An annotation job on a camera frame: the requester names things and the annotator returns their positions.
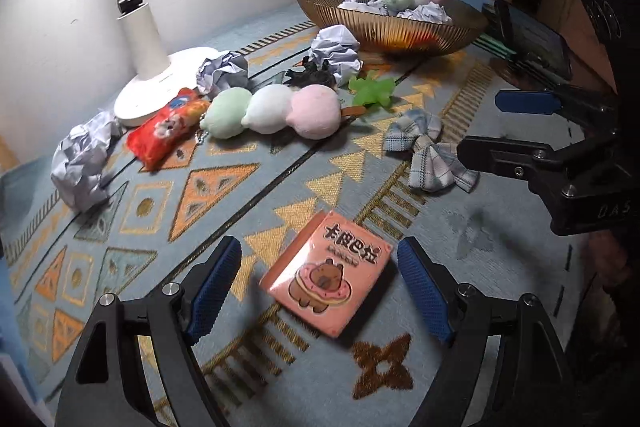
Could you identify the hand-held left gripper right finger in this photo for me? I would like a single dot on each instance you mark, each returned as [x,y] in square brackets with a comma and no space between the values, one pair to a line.
[425,287]

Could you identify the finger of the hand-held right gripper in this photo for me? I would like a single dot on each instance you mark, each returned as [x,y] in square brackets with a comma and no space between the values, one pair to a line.
[527,102]
[500,154]

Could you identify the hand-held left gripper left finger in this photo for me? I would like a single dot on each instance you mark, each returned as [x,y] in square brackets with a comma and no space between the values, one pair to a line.
[215,287]

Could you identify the plaid fabric bow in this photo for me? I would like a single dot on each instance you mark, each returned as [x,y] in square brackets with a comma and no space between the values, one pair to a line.
[430,157]

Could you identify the pink capybara card pack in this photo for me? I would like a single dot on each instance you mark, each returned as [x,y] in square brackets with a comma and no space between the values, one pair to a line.
[325,282]

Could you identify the large printed paper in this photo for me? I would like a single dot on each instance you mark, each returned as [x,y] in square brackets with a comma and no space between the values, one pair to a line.
[425,13]

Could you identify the green translucent toy figure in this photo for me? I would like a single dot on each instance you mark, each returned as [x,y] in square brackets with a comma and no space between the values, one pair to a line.
[372,91]

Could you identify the amber ribbed glass bowl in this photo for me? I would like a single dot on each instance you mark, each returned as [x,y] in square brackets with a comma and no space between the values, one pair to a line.
[400,37]

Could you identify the red snack packet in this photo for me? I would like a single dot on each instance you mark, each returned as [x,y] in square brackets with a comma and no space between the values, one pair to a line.
[162,129]

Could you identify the white paper ball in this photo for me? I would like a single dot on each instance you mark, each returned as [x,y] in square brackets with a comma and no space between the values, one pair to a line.
[80,167]
[355,4]
[337,47]
[225,72]

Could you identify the pastel three-ball plush toy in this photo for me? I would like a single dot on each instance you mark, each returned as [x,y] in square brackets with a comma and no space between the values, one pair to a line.
[270,109]

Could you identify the black toy figure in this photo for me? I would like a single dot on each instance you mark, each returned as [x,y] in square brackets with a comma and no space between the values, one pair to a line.
[310,77]

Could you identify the black smartphone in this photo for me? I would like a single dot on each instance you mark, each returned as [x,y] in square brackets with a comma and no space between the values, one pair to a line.
[540,44]

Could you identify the blue patterned woven mat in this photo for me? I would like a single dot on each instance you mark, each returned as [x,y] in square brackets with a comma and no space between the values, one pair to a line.
[165,207]

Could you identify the white desk lamp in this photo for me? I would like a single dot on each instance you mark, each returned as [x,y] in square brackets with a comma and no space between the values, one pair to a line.
[145,42]

